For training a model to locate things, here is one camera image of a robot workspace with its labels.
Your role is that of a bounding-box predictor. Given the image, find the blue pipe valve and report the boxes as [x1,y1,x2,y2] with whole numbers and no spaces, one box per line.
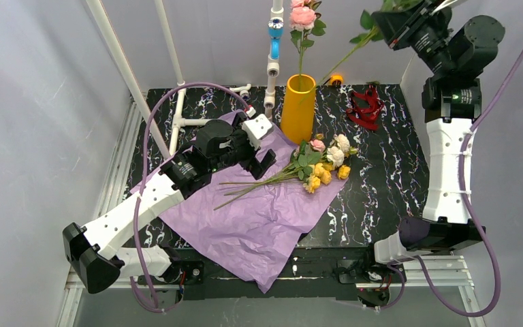
[268,17,284,60]

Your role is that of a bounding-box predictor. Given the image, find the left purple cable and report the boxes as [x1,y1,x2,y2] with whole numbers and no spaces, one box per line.
[129,82,258,314]

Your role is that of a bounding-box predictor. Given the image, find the aluminium extrusion frame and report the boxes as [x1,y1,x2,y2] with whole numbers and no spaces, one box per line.
[57,90,487,327]

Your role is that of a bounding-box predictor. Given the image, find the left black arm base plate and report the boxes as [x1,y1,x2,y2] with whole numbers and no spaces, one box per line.
[150,258,205,286]

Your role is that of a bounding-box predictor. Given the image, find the purple pink wrapping paper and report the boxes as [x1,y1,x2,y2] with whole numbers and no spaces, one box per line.
[142,110,348,294]

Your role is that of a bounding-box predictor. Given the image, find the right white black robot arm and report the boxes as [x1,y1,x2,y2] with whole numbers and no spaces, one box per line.
[372,1,505,264]

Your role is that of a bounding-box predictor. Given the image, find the yellow cylindrical vase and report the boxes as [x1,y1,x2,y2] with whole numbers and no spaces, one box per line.
[280,74,316,144]

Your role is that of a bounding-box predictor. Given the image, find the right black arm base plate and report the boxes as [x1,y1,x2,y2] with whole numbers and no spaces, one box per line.
[333,258,400,287]

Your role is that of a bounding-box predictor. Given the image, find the pink paper flower bouquet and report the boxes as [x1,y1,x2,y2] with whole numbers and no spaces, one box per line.
[216,134,358,210]

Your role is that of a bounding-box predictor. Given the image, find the small white pipe elbow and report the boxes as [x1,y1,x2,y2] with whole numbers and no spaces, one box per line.
[230,83,252,99]

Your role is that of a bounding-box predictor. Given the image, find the white PVC pipe frame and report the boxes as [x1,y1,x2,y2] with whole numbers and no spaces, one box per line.
[86,1,284,159]

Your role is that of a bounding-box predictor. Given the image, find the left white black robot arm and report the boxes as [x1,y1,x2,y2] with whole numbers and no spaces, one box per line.
[62,112,276,294]

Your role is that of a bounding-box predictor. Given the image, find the red printed ribbon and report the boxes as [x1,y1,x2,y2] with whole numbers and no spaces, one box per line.
[345,84,384,131]

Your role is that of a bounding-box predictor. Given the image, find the pink rose flower stem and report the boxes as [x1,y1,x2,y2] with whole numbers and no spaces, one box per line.
[289,0,326,91]

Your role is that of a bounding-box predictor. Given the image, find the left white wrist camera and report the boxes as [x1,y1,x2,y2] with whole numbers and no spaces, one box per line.
[242,114,273,150]

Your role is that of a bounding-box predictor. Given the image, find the peach rose flower stem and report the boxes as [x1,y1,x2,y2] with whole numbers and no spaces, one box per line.
[291,0,419,85]

